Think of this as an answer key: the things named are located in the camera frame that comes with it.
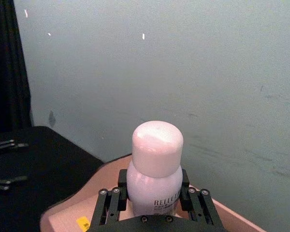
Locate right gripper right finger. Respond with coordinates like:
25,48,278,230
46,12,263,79
177,169,224,226

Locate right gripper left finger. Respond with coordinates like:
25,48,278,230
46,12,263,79
89,169,133,227

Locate yellow sticker on tray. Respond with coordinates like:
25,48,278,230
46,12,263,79
76,216,90,232

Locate black hanging curtain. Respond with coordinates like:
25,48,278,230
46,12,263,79
0,0,35,135

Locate black table cloth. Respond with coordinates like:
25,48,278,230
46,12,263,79
0,125,105,232

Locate plain pale wall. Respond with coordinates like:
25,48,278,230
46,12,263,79
13,0,290,232

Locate shallow brown cardboard tray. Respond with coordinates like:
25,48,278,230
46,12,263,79
40,153,267,232

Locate white plastic bottle with cap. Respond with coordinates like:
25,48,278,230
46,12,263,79
126,120,184,216

